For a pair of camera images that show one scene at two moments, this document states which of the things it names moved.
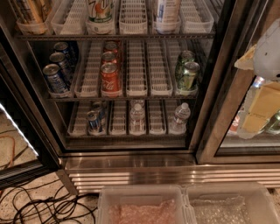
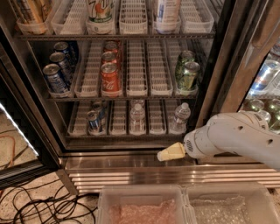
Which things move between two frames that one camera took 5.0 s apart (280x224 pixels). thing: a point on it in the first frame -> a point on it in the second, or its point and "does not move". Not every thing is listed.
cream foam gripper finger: x=247 y=61 -> x=197 y=144
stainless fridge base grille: x=86 y=172 does not move
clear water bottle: x=178 y=122 does not move
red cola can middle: x=108 y=57 does not move
